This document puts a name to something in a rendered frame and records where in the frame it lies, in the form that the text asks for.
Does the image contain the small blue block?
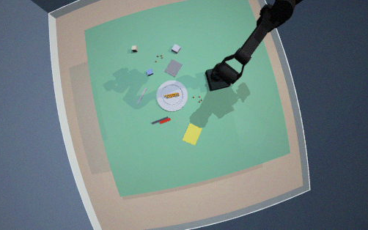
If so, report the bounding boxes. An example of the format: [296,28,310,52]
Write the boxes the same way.
[146,69,153,76]

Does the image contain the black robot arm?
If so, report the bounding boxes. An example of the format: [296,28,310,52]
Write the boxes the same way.
[210,0,300,85]

